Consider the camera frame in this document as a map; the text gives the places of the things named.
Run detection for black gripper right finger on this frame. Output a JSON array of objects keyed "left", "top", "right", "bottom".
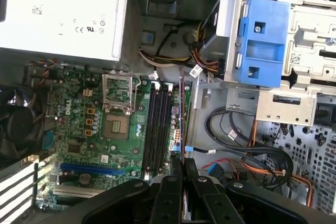
[{"left": 185, "top": 157, "right": 308, "bottom": 224}]

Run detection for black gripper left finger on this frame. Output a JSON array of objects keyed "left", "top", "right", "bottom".
[{"left": 80, "top": 156, "right": 184, "bottom": 224}]

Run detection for dark RAM stick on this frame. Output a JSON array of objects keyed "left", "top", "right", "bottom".
[{"left": 179, "top": 68, "right": 190, "bottom": 221}]

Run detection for black RAM slot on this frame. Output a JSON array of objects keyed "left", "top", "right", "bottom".
[
  {"left": 153, "top": 82, "right": 169, "bottom": 178},
  {"left": 141, "top": 81, "right": 157, "bottom": 179},
  {"left": 147, "top": 81, "right": 163, "bottom": 179}
]

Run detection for green Dell motherboard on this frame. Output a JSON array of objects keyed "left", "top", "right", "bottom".
[{"left": 25, "top": 62, "right": 194, "bottom": 210}]

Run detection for blue expansion slot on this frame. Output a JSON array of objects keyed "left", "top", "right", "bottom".
[{"left": 59, "top": 163, "right": 127, "bottom": 176}]

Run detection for silver coin cell battery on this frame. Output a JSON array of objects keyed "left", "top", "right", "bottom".
[{"left": 78, "top": 173, "right": 91, "bottom": 185}]

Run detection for CPU socket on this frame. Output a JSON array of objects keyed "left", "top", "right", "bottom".
[{"left": 103, "top": 113, "right": 131, "bottom": 141}]

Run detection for blue motherboard connector block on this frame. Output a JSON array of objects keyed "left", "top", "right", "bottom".
[{"left": 43, "top": 131, "right": 56, "bottom": 156}]

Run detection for blue plastic drive latch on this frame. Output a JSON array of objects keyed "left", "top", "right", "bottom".
[{"left": 237, "top": 0, "right": 291, "bottom": 88}]

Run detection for black case fan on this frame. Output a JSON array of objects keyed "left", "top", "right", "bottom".
[{"left": 0, "top": 87, "right": 47, "bottom": 166}]

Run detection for silver metal drive cage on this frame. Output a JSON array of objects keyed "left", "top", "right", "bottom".
[{"left": 217, "top": 0, "right": 336, "bottom": 127}]

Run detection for grey power supply unit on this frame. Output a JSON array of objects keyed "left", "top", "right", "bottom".
[{"left": 0, "top": 0, "right": 129, "bottom": 63}]

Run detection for black data cable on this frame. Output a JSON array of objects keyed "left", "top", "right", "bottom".
[{"left": 193, "top": 107, "right": 294, "bottom": 191}]

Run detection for thin orange wire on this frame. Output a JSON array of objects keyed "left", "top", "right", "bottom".
[{"left": 250, "top": 120, "right": 260, "bottom": 147}]

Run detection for orange yellow wire bundle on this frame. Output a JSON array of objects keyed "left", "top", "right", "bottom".
[{"left": 241, "top": 155, "right": 315, "bottom": 207}]

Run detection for metal socket cover frame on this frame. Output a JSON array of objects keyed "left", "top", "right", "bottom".
[{"left": 101, "top": 69, "right": 137, "bottom": 114}]

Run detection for white yellow power wires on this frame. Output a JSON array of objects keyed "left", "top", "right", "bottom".
[{"left": 138, "top": 19, "right": 224, "bottom": 78}]

